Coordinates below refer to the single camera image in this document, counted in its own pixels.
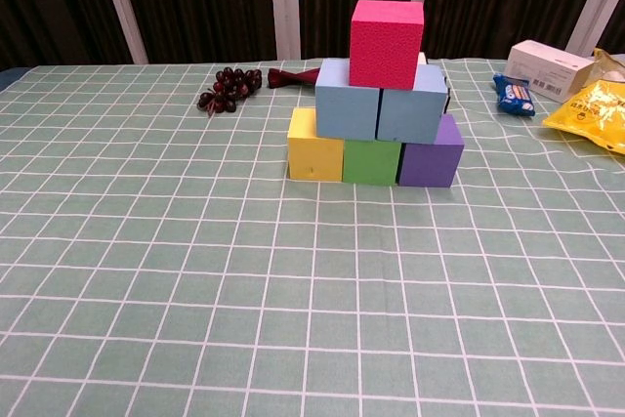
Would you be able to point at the yellow foam cube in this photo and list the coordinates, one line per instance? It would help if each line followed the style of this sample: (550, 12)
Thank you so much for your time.
(312, 158)

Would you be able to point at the green foam cube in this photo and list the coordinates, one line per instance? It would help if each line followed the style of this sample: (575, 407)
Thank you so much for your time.
(371, 163)

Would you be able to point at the light blue foam cube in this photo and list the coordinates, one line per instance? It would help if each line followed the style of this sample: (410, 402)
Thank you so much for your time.
(412, 112)
(346, 109)

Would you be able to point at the purple foam cube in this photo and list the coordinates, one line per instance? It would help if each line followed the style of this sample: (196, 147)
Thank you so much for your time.
(432, 163)

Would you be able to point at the pink foam cube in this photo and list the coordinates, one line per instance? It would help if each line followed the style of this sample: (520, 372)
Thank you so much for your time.
(383, 46)

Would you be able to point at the painted paper folding fan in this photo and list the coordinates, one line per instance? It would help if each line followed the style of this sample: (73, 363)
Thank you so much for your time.
(293, 77)

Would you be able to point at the dark red grape bunch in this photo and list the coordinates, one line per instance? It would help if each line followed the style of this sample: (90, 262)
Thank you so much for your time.
(234, 87)

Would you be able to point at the green checkered tablecloth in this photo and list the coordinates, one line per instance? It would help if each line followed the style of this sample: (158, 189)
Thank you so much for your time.
(312, 314)

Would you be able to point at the blue cookie packet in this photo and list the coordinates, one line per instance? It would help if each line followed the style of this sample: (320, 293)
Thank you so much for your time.
(515, 97)

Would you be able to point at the white cardboard box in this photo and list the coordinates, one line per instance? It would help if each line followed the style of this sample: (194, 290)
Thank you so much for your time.
(542, 65)

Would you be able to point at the yellow snack bag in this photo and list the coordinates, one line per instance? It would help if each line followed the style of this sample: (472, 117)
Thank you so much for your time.
(595, 114)

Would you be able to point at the blue table pad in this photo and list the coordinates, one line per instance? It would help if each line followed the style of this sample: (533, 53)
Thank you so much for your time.
(6, 80)

